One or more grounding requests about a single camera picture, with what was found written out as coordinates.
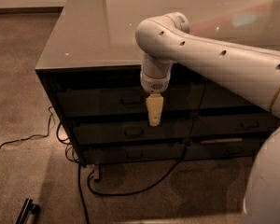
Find dark grey drawer cabinet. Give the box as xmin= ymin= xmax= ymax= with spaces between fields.
xmin=35 ymin=0 xmax=280 ymax=165

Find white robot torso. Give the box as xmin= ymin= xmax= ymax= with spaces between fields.
xmin=241 ymin=127 xmax=280 ymax=224

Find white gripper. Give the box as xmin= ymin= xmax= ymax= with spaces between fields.
xmin=140 ymin=72 xmax=171 ymax=127

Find thick black floor cable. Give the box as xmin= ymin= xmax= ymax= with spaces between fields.
xmin=55 ymin=121 xmax=189 ymax=224

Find black metal bar object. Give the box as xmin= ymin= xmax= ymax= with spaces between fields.
xmin=15 ymin=199 xmax=41 ymax=224

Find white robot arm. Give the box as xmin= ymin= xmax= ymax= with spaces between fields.
xmin=135 ymin=12 xmax=280 ymax=118

